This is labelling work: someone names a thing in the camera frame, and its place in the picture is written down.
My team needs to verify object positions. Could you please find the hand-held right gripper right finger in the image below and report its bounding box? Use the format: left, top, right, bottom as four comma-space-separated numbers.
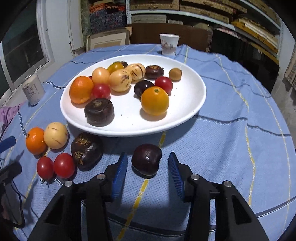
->
168, 152, 270, 241

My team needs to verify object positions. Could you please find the large orange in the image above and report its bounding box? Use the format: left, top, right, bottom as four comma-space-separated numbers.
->
69, 76, 94, 104

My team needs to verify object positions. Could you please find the large pale orange fruit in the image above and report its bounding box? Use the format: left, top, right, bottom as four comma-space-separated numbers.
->
109, 70, 132, 93

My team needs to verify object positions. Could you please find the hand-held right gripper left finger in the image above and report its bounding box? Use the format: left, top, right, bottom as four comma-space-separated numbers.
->
28, 152, 128, 241

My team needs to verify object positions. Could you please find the small brown fruit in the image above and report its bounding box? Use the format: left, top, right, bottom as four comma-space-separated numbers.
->
168, 68, 183, 82

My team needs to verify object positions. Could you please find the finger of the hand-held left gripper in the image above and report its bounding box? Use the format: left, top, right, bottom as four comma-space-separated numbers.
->
0, 136, 16, 154
0, 161, 23, 186

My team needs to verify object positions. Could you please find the brown cardboard board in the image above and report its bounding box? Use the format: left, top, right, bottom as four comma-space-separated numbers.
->
127, 22, 213, 52

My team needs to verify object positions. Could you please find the dark purple plum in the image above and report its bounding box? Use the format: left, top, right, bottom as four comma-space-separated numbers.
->
134, 80, 155, 99
131, 144, 163, 176

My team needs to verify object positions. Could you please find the pale orange round fruit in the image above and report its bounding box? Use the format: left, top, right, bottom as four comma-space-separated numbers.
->
92, 67, 111, 85

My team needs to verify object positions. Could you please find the small orange mandarin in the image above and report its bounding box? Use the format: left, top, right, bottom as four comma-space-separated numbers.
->
25, 127, 48, 155

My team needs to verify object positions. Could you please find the yellow-orange tomato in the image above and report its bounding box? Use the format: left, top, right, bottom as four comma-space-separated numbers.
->
141, 86, 170, 116

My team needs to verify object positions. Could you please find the dark glass window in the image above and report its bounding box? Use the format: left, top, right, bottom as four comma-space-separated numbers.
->
0, 0, 50, 93

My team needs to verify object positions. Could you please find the blue striped tablecloth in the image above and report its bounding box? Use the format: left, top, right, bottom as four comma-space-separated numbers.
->
0, 44, 296, 241

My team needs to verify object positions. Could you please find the purple cloth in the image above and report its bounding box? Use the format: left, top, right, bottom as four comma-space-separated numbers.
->
0, 103, 25, 130

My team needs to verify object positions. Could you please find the yellow and dark tomato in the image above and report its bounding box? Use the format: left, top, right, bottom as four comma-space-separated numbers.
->
107, 62, 125, 73

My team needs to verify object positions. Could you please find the small red tomato with stem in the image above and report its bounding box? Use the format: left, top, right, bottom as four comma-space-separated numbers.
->
36, 156, 55, 181

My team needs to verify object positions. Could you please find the pale yellow round fruit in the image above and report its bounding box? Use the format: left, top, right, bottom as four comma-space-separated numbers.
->
43, 122, 69, 150

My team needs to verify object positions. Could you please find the dark brown round fruit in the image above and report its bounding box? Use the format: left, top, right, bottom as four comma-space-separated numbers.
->
145, 65, 165, 80

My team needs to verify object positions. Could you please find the dark brown yellow-marked fruit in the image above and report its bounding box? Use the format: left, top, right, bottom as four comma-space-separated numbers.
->
70, 132, 104, 172

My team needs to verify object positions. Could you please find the open cardboard box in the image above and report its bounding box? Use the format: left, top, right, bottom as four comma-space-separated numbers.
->
86, 26, 133, 52

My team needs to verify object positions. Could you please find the white paper cup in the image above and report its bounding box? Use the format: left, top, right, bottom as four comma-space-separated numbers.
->
159, 34, 180, 56

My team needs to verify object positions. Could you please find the stack of patterned fabric boxes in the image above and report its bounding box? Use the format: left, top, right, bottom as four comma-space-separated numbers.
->
89, 3, 127, 35

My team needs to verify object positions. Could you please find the striped pepino melon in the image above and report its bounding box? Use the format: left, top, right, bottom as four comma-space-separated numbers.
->
125, 63, 146, 81

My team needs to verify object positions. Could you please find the white printed canister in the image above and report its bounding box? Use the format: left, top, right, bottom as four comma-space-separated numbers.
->
22, 74, 45, 106

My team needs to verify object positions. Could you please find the stack of woven flat boxes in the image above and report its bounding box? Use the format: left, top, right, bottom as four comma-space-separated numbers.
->
129, 0, 280, 63

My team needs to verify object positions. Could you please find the black flat panel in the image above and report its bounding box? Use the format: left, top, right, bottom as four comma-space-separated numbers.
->
209, 28, 280, 93

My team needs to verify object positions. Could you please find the white metal shelving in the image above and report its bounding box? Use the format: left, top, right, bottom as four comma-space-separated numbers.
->
126, 0, 284, 65

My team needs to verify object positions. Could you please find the white oval plate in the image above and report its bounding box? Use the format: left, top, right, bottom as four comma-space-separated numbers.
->
60, 54, 207, 138

